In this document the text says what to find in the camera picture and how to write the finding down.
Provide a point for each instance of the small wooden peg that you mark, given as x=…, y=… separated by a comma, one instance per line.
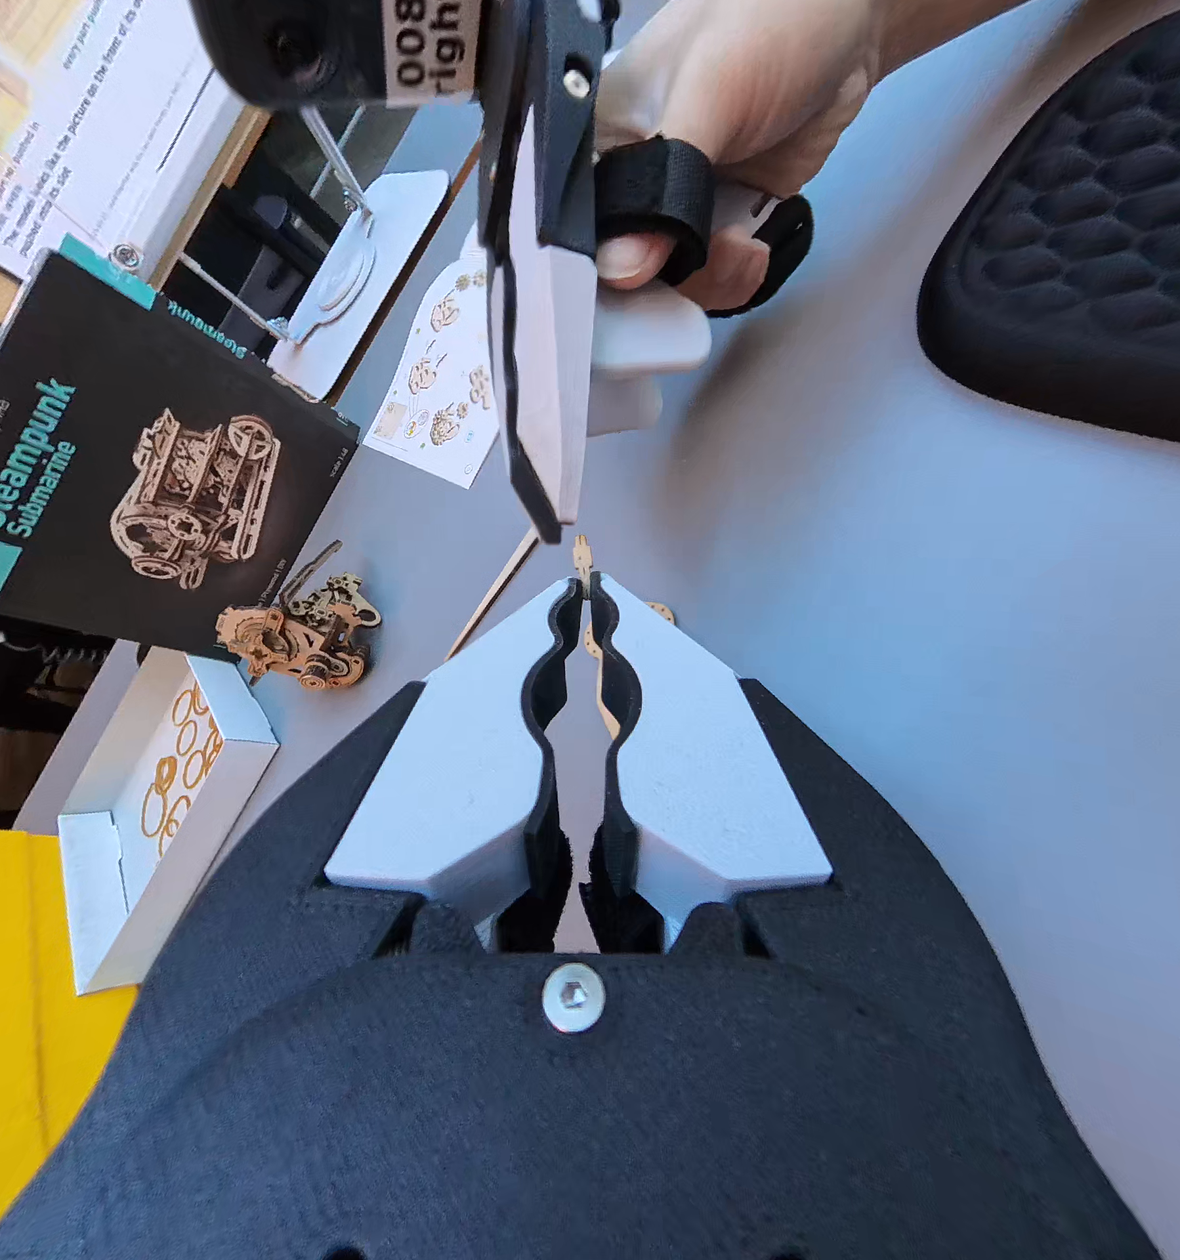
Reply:
x=582, y=563

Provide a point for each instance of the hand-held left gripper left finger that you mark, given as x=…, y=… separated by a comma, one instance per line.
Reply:
x=441, y=779

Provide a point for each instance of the black honeycomb cushion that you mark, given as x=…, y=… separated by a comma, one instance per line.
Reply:
x=1090, y=247

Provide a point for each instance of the perforated wooden plate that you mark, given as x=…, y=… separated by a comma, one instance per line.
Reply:
x=601, y=669

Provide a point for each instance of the white metal document stand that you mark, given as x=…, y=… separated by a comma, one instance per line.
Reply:
x=393, y=247

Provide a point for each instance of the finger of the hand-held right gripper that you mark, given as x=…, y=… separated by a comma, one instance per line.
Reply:
x=551, y=375
x=521, y=474

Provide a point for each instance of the white instruction booklet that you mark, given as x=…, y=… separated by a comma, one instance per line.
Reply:
x=432, y=394

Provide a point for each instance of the black model kit box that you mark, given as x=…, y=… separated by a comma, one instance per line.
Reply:
x=285, y=474

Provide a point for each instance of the person's right hand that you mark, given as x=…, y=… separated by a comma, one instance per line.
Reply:
x=746, y=89

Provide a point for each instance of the pile of tan rubber bands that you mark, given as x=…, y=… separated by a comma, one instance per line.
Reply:
x=180, y=768

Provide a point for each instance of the half-built wooden model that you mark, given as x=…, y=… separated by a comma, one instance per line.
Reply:
x=294, y=642

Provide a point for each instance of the grey desk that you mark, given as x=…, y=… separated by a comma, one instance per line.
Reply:
x=895, y=642

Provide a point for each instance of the tapered wooden stick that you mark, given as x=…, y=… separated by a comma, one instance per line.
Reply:
x=497, y=597

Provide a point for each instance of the white cardboard tray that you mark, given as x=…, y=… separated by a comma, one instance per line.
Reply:
x=108, y=887

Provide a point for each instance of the printed instruction sheet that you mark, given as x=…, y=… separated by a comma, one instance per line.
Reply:
x=108, y=100

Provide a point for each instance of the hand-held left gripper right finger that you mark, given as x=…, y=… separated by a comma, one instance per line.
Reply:
x=718, y=779

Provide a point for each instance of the yellow plastic bin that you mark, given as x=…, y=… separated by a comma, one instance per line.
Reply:
x=18, y=1034

